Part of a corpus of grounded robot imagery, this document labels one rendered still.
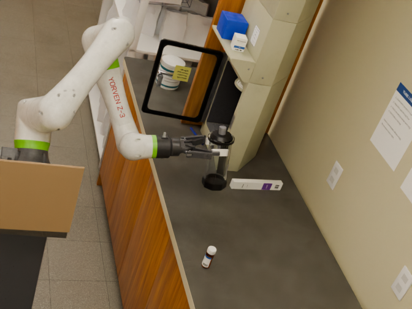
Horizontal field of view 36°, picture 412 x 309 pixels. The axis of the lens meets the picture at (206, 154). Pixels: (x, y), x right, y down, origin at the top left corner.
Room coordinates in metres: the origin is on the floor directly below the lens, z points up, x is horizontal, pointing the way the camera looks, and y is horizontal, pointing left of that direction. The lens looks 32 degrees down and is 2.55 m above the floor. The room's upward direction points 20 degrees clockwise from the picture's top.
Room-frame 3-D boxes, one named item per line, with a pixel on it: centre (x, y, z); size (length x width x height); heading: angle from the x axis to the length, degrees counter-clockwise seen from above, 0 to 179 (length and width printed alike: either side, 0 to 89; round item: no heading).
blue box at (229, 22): (2.65, 0.08, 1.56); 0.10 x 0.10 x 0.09; 25
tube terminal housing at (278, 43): (2.66, -0.11, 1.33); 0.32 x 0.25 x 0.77; 25
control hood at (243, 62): (2.59, 0.05, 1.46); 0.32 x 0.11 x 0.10; 25
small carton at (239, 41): (2.54, 0.03, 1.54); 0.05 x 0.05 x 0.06; 19
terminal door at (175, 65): (2.69, 0.23, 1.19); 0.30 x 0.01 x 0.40; 108
